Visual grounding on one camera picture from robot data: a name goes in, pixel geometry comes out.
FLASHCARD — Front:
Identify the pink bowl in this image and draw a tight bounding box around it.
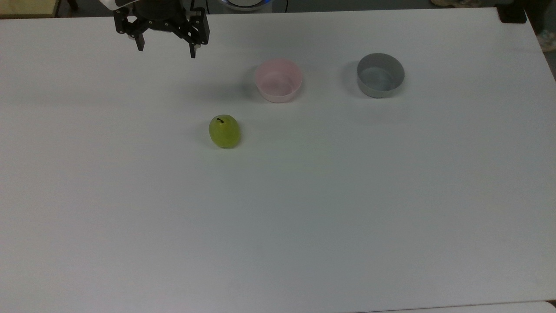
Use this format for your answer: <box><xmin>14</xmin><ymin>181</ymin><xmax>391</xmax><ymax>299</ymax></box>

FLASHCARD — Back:
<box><xmin>255</xmin><ymin>58</ymin><xmax>303</xmax><ymax>103</ymax></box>

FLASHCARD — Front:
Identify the black table clamp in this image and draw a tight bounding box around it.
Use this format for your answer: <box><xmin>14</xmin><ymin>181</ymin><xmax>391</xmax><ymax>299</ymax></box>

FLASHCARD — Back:
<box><xmin>497</xmin><ymin>3</ymin><xmax>528</xmax><ymax>24</ymax></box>

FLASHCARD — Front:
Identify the green pear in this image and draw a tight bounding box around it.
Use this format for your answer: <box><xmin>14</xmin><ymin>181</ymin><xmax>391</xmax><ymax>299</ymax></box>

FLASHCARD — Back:
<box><xmin>209</xmin><ymin>114</ymin><xmax>241</xmax><ymax>149</ymax></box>

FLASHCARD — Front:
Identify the wooden furniture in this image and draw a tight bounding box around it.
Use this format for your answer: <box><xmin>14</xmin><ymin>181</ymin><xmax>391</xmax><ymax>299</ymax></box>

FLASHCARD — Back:
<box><xmin>0</xmin><ymin>0</ymin><xmax>60</xmax><ymax>19</ymax></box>

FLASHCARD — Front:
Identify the light sneaker shoe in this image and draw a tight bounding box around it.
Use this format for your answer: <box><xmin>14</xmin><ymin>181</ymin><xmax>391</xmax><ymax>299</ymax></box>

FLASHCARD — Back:
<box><xmin>536</xmin><ymin>30</ymin><xmax>556</xmax><ymax>53</ymax></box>

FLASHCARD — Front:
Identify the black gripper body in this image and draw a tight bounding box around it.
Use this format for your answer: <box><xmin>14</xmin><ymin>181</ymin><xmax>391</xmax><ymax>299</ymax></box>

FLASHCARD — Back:
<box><xmin>130</xmin><ymin>0</ymin><xmax>187</xmax><ymax>32</ymax></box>

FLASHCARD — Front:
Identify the grey bowl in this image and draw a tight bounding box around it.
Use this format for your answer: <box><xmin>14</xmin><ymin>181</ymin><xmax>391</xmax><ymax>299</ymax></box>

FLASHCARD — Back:
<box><xmin>357</xmin><ymin>53</ymin><xmax>405</xmax><ymax>99</ymax></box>

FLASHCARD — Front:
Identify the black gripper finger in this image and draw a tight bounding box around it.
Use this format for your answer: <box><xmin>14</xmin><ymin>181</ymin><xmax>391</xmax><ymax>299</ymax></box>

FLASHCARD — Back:
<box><xmin>172</xmin><ymin>8</ymin><xmax>211</xmax><ymax>59</ymax></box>
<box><xmin>113</xmin><ymin>8</ymin><xmax>151</xmax><ymax>52</ymax></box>

